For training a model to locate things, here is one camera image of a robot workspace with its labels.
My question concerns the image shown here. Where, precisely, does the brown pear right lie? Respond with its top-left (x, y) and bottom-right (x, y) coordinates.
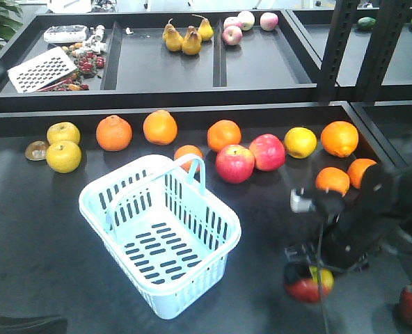
top-left (193, 14), bottom-right (214, 41)

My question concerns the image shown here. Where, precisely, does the yellow pear front left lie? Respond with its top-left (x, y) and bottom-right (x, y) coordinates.
top-left (46, 141), bottom-right (82, 173)

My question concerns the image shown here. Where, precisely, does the pale apple back middle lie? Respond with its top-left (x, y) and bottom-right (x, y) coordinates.
top-left (237, 10), bottom-right (255, 31)

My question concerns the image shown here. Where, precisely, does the pink apple back right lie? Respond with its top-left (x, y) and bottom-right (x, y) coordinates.
top-left (260, 12), bottom-right (278, 31)

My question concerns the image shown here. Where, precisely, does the small orange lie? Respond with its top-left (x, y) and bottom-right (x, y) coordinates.
top-left (347, 158), bottom-right (377, 189)
top-left (315, 167), bottom-right (350, 196)
top-left (173, 145), bottom-right (204, 173)

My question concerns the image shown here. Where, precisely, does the white perforated grater board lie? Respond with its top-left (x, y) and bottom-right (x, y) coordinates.
top-left (7, 47), bottom-right (77, 93)

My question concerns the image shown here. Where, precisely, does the orange behind apples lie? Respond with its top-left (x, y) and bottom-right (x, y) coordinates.
top-left (207, 120), bottom-right (242, 152)

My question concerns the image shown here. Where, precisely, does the black wooden produce stand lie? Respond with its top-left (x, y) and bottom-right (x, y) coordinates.
top-left (0, 10), bottom-right (412, 333)

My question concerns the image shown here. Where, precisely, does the large orange back row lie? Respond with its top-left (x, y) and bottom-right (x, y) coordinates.
top-left (143, 109), bottom-right (178, 145)

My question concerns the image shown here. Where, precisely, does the small orange lower right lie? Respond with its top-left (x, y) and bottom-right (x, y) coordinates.
top-left (347, 158), bottom-right (377, 189)

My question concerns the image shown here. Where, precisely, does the red apple left pair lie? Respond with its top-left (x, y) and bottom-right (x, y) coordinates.
top-left (215, 145), bottom-right (255, 184)

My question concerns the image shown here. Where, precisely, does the brown pear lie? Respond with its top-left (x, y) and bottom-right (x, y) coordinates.
top-left (182, 26), bottom-right (202, 56)
top-left (193, 14), bottom-right (214, 41)
top-left (162, 19), bottom-right (184, 52)

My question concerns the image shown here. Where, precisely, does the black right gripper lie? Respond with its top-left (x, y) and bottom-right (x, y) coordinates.
top-left (285, 164), bottom-right (397, 272)

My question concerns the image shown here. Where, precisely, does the red apple pair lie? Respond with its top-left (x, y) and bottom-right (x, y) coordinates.
top-left (249, 134), bottom-right (285, 172)
top-left (215, 145), bottom-right (255, 184)

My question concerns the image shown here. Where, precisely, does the black rack upright post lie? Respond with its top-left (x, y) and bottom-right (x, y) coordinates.
top-left (316, 1), bottom-right (411, 102)

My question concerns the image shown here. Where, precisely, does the small orange lower left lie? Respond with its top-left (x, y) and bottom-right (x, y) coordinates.
top-left (315, 167), bottom-right (350, 196)

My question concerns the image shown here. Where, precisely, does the orange with knob top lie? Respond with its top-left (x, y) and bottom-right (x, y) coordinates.
top-left (96, 115), bottom-right (133, 152)

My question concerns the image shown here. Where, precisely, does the brown pear middle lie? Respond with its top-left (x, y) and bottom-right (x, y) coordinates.
top-left (182, 26), bottom-right (202, 56)

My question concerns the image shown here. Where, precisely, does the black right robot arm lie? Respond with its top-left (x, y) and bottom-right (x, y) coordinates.
top-left (285, 164), bottom-right (412, 279)

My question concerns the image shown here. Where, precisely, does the yellow pear back left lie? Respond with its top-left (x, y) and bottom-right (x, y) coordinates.
top-left (47, 122), bottom-right (81, 145)

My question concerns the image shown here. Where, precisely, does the yellow orange citrus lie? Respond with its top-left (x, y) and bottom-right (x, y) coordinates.
top-left (284, 127), bottom-right (317, 159)

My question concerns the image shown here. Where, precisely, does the pink peach apple front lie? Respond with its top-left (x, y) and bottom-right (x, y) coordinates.
top-left (221, 26), bottom-right (243, 46)

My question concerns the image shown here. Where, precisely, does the red yellow apple front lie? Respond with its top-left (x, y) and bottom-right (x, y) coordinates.
top-left (284, 263), bottom-right (334, 303)

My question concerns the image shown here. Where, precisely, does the red apple right pair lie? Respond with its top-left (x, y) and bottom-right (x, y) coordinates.
top-left (249, 134), bottom-right (285, 172)

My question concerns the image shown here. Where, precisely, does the yellow pear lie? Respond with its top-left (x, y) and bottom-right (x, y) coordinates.
top-left (47, 122), bottom-right (81, 145)
top-left (46, 141), bottom-right (82, 173)

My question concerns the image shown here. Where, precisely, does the brown mushroom slice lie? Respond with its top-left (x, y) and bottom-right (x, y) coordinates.
top-left (24, 141), bottom-right (49, 161)

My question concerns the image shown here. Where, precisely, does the small orange front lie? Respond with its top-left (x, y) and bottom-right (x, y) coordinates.
top-left (173, 145), bottom-right (204, 173)

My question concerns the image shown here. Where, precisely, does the brown pear left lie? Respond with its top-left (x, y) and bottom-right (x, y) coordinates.
top-left (162, 19), bottom-right (184, 52)

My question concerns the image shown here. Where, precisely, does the large orange right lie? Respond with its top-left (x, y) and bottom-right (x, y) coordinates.
top-left (320, 120), bottom-right (359, 158)

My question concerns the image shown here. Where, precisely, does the light blue plastic basket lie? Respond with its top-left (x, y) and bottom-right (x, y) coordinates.
top-left (79, 154), bottom-right (241, 319)

